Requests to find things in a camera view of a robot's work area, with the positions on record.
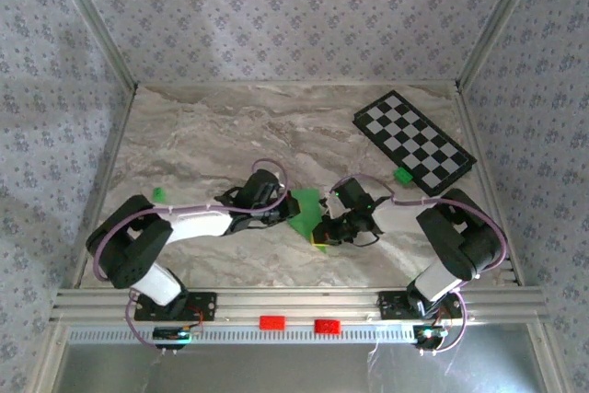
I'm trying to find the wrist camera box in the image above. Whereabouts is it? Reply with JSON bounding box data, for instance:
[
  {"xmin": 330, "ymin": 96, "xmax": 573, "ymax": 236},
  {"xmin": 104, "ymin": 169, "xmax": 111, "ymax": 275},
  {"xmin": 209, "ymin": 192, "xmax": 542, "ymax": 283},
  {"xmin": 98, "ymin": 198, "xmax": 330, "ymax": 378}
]
[
  {"xmin": 331, "ymin": 179, "xmax": 370, "ymax": 211},
  {"xmin": 241, "ymin": 169, "xmax": 283, "ymax": 204}
]

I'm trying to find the aluminium frame upright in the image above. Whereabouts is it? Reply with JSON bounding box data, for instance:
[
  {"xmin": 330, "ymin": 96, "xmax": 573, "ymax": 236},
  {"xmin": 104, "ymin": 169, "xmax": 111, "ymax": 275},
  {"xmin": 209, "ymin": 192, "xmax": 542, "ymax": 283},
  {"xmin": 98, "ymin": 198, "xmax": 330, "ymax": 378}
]
[
  {"xmin": 48, "ymin": 0, "xmax": 139, "ymax": 93},
  {"xmin": 455, "ymin": 0, "xmax": 547, "ymax": 93}
]

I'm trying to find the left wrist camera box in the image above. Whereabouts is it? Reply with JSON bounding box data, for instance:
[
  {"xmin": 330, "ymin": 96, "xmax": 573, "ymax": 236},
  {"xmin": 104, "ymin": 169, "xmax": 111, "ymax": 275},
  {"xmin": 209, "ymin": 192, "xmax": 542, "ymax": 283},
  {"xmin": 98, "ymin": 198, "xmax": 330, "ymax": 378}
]
[{"xmin": 241, "ymin": 169, "xmax": 283, "ymax": 204}]

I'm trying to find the green paper sheet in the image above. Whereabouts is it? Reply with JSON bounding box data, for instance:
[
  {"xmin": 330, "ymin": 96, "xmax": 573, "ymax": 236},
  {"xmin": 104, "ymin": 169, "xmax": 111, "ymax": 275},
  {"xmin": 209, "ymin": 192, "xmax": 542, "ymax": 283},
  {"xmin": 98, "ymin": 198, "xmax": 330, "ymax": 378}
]
[{"xmin": 285, "ymin": 187, "xmax": 330, "ymax": 255}]

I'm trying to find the black white chessboard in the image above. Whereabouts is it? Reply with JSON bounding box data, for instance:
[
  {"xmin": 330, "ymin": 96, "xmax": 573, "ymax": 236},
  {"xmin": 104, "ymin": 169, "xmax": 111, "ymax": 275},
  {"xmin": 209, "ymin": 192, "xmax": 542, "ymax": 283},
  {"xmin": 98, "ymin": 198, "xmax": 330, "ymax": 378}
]
[{"xmin": 352, "ymin": 89, "xmax": 479, "ymax": 198}]

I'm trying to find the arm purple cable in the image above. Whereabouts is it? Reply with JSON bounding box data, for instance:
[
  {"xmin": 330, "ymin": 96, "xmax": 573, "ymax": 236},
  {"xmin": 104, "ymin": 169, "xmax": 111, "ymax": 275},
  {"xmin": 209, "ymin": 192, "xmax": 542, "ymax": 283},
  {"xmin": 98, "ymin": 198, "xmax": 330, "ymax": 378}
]
[
  {"xmin": 338, "ymin": 174, "xmax": 509, "ymax": 358},
  {"xmin": 91, "ymin": 157, "xmax": 290, "ymax": 356}
]

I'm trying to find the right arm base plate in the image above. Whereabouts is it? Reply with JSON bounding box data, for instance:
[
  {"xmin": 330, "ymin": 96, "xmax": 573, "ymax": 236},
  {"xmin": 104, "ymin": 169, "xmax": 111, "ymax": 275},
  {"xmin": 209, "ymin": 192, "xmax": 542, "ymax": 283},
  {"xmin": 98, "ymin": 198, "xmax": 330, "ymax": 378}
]
[{"xmin": 377, "ymin": 290, "xmax": 464, "ymax": 320}]

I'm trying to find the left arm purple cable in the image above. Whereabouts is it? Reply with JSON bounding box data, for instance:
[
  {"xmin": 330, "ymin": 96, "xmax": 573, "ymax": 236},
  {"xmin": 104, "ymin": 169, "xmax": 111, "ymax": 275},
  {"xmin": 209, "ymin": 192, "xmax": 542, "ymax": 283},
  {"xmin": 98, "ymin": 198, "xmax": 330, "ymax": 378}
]
[{"xmin": 91, "ymin": 157, "xmax": 290, "ymax": 356}]

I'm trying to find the aluminium side rail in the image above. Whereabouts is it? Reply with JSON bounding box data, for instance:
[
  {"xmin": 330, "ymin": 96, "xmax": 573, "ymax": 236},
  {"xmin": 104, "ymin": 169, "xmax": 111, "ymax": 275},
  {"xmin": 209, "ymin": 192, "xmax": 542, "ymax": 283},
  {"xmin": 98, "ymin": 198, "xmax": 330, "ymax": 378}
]
[
  {"xmin": 68, "ymin": 87, "xmax": 139, "ymax": 288},
  {"xmin": 453, "ymin": 84, "xmax": 525, "ymax": 286}
]

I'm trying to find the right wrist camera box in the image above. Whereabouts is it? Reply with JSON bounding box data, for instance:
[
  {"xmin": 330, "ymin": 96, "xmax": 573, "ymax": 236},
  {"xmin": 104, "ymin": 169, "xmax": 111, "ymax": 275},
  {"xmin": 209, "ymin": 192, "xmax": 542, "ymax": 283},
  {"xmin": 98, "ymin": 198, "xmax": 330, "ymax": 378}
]
[{"xmin": 331, "ymin": 179, "xmax": 370, "ymax": 211}]

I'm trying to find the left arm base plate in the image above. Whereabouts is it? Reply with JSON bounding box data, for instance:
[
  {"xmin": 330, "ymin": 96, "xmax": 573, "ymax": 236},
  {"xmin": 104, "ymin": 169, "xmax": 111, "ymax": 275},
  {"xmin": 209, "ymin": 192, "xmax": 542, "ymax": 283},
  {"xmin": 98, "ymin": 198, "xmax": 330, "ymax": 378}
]
[{"xmin": 133, "ymin": 290, "xmax": 217, "ymax": 323}]

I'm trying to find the grey slotted cable duct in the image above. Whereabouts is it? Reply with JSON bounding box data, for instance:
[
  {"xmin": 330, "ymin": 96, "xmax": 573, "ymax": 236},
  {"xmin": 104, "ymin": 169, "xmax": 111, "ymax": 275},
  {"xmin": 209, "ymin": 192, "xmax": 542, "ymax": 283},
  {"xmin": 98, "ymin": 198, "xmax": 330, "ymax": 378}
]
[{"xmin": 68, "ymin": 324, "xmax": 415, "ymax": 345}]

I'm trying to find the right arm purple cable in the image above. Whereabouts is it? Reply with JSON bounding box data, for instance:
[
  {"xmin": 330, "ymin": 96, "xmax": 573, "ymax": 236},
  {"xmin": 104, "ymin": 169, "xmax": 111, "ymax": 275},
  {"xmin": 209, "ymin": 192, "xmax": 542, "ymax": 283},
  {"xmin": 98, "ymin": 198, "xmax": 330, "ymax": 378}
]
[{"xmin": 338, "ymin": 174, "xmax": 509, "ymax": 358}]

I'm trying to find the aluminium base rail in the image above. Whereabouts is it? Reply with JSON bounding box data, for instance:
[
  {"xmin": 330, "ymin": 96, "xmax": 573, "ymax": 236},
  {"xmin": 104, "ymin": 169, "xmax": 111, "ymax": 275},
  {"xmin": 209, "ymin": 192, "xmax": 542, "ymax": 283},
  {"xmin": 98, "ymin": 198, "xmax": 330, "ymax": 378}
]
[{"xmin": 48, "ymin": 286, "xmax": 551, "ymax": 324}]

